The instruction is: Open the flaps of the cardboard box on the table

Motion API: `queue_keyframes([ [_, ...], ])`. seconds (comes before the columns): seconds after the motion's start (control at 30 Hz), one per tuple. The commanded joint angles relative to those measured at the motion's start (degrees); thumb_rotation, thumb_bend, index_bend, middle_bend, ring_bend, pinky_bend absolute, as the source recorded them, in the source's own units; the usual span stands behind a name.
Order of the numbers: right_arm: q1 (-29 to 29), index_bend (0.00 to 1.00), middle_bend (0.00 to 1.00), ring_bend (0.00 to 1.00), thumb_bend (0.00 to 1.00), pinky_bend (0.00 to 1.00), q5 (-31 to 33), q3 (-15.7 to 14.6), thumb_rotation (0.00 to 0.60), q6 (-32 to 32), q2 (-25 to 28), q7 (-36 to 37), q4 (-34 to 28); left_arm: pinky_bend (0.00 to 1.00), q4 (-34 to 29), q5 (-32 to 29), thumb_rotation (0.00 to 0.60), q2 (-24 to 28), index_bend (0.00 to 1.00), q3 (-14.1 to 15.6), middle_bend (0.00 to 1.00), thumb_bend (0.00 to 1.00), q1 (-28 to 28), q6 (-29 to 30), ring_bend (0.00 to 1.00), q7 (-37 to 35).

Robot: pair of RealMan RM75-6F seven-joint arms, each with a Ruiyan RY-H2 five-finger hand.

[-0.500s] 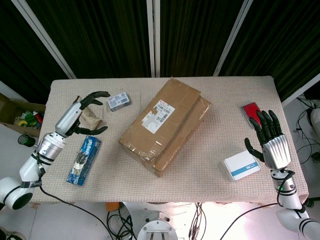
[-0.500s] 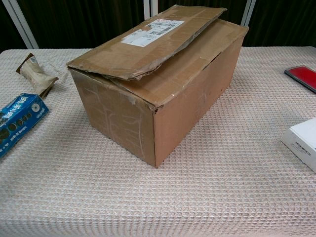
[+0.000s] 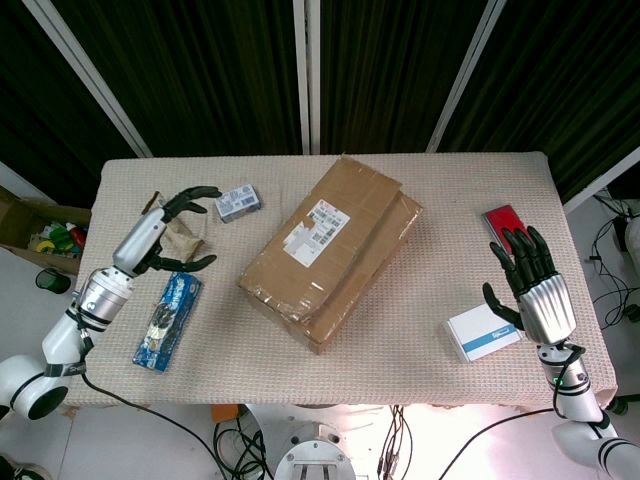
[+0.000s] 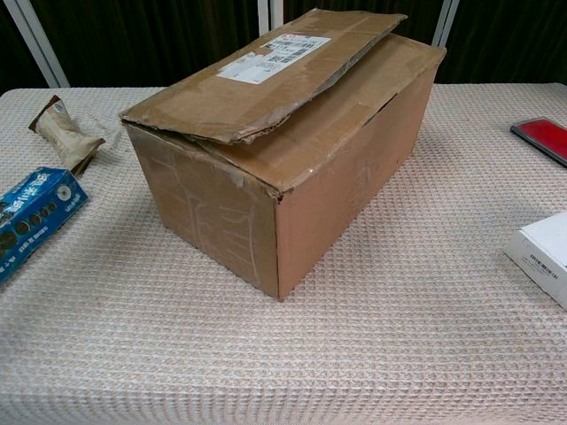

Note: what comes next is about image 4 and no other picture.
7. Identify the brown cardboard shipping box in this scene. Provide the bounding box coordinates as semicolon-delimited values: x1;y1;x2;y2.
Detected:
118;12;447;302

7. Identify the white partition frame post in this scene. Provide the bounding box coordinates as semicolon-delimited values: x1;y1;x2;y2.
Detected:
259;0;285;35
431;0;461;49
12;0;71;89

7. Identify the red flat case black rim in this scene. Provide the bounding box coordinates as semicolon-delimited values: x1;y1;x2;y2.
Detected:
509;117;567;168

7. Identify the dark green curtain panel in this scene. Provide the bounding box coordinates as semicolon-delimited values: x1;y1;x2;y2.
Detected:
0;0;48;95
26;0;267;89
436;0;567;86
283;0;444;46

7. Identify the beige waffle tablecloth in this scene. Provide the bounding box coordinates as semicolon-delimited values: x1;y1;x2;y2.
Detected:
0;81;567;425

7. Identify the blue cookie box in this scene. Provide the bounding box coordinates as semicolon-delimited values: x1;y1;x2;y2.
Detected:
0;166;89;285

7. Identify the white box with blue stripe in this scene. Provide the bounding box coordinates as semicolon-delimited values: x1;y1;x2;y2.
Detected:
502;211;567;305

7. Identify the brown beige snack wrapper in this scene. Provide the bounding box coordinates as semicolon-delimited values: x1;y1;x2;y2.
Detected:
28;95;106;179

